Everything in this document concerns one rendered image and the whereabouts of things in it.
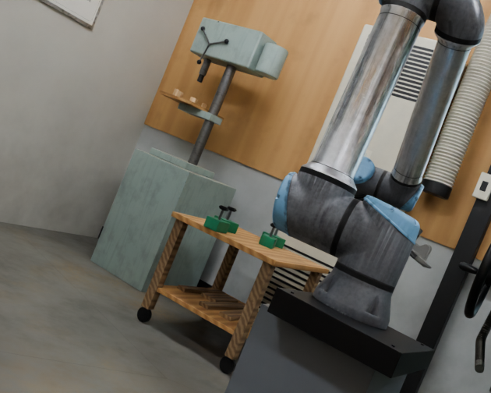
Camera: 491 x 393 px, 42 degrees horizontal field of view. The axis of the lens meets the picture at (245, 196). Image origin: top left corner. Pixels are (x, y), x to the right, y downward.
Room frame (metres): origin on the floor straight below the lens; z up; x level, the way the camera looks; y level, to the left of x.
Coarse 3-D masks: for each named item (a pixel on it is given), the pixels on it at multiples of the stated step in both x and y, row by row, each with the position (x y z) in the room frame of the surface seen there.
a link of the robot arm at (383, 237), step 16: (352, 208) 1.49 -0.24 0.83; (368, 208) 1.48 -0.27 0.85; (384, 208) 1.45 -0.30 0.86; (352, 224) 1.46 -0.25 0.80; (368, 224) 1.46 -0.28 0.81; (384, 224) 1.44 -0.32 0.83; (400, 224) 1.44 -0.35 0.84; (416, 224) 1.47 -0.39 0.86; (336, 240) 1.48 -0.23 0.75; (352, 240) 1.46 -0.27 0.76; (368, 240) 1.45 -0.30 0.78; (384, 240) 1.44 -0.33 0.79; (400, 240) 1.44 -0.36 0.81; (336, 256) 1.51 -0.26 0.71; (352, 256) 1.46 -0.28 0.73; (368, 256) 1.44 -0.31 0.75; (384, 256) 1.44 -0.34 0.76; (400, 256) 1.45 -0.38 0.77; (368, 272) 1.44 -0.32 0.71; (384, 272) 1.44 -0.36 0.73; (400, 272) 1.47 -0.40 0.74
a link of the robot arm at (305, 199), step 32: (384, 0) 1.59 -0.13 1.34; (416, 0) 1.54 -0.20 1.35; (384, 32) 1.55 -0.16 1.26; (416, 32) 1.56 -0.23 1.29; (384, 64) 1.54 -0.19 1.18; (352, 96) 1.54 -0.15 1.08; (384, 96) 1.55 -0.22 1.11; (352, 128) 1.53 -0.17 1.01; (320, 160) 1.54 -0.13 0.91; (352, 160) 1.53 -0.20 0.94; (288, 192) 1.52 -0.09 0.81; (320, 192) 1.50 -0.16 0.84; (352, 192) 1.53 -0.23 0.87; (288, 224) 1.52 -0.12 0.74; (320, 224) 1.49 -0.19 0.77
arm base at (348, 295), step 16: (336, 272) 1.49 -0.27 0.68; (352, 272) 1.45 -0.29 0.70; (320, 288) 1.50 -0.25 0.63; (336, 288) 1.45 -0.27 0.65; (352, 288) 1.44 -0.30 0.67; (368, 288) 1.44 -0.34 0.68; (384, 288) 1.45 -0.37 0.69; (336, 304) 1.43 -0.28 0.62; (352, 304) 1.42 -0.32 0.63; (368, 304) 1.43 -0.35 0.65; (384, 304) 1.45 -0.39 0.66; (368, 320) 1.42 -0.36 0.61; (384, 320) 1.45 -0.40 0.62
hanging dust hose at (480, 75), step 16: (480, 48) 3.24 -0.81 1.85; (480, 64) 3.21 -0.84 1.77; (464, 80) 3.24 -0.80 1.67; (480, 80) 3.19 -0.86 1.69; (464, 96) 3.22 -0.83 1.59; (480, 96) 3.20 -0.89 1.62; (448, 112) 3.27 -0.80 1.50; (464, 112) 3.20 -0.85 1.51; (480, 112) 3.23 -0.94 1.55; (448, 128) 3.22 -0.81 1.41; (464, 128) 3.20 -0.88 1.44; (448, 144) 3.20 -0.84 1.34; (464, 144) 3.20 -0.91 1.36; (432, 160) 3.25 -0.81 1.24; (448, 160) 3.19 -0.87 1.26; (432, 176) 3.21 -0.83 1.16; (448, 176) 3.20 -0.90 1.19; (432, 192) 3.19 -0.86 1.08; (448, 192) 3.20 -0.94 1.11
